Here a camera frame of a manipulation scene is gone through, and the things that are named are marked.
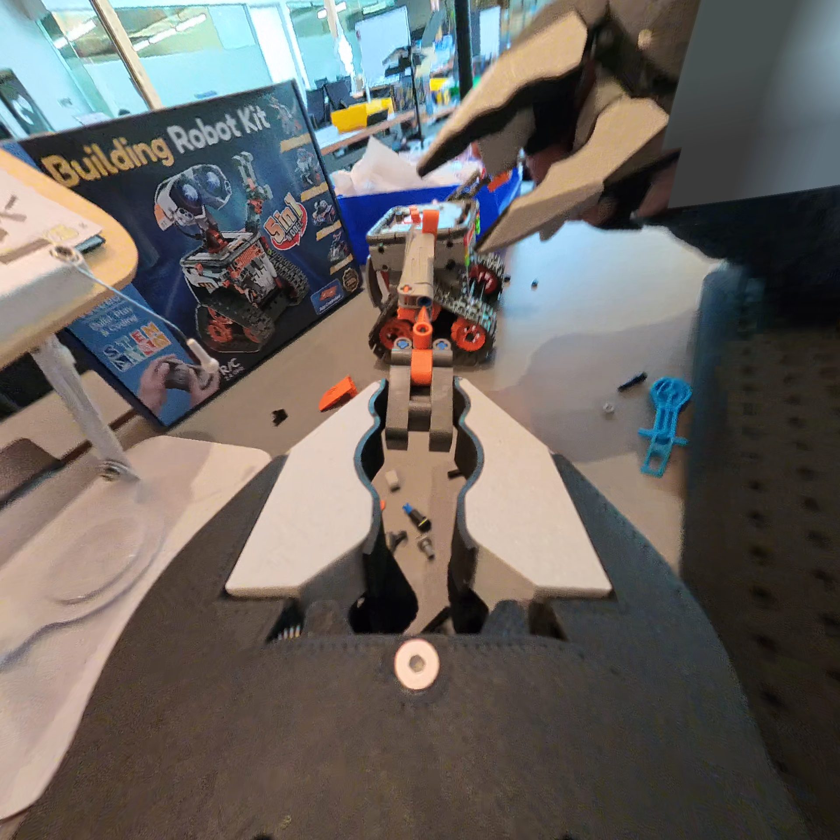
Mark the long wood-edged office desk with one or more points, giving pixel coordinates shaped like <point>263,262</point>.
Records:
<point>348,139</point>

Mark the small grey connector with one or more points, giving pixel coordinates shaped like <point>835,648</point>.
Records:
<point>392,480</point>

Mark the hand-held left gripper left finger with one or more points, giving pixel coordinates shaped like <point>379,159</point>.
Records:
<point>302,525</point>

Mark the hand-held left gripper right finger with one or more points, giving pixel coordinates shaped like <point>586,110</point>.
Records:
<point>531,525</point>

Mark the person's right hand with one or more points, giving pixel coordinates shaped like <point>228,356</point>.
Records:
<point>544,167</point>

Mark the grey hook piece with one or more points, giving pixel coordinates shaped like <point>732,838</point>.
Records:
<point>394,539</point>

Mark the white whiteboard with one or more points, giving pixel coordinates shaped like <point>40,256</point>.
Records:
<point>384,39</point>

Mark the white book stand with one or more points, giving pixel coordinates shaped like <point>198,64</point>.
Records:
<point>197,472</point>

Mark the orange grey brick assembly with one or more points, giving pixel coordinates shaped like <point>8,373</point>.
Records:
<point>420,394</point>

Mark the blue plastic storage bin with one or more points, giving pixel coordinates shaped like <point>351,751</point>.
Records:
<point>358,223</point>

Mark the long black pin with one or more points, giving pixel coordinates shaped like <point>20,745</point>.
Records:
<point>632,382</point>

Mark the toy vehicle product box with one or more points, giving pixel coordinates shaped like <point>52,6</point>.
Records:
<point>229,197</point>

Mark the orange curved brick piece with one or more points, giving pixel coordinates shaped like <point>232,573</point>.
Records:
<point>338,392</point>

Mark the grey pin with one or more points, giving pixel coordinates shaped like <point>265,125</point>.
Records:
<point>426,546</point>

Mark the instruction booklet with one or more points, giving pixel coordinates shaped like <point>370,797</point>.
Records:
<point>39,216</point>

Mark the black metal pole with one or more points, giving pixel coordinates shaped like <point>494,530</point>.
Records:
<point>463,39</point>

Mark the yellow storage crate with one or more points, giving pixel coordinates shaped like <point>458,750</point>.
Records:
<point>354,118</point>

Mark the black connector with blue pin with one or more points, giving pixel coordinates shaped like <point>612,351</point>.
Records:
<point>417,516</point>

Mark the teal plastic separator tool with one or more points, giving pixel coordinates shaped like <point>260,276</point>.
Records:
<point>663,420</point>

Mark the black dimpled foam mat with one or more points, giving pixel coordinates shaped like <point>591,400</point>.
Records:
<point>774,525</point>

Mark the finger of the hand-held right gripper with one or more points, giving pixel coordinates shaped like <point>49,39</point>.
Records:
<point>590,164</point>
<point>518,72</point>

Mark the grey orange tracked toy vehicle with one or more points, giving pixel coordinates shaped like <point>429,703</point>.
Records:
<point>387,243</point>

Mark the clear plastic bag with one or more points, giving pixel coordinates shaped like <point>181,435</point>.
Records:
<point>380,167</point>

